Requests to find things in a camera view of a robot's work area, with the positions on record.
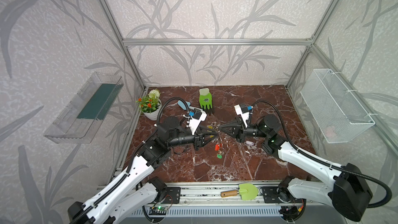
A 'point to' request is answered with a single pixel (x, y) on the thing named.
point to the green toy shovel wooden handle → (249, 192)
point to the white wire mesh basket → (339, 118)
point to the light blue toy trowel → (182, 106)
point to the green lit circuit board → (158, 210)
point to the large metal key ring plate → (214, 124)
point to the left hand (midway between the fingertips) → (217, 132)
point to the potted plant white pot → (151, 105)
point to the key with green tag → (219, 156)
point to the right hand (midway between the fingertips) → (221, 124)
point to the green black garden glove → (205, 100)
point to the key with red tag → (216, 147)
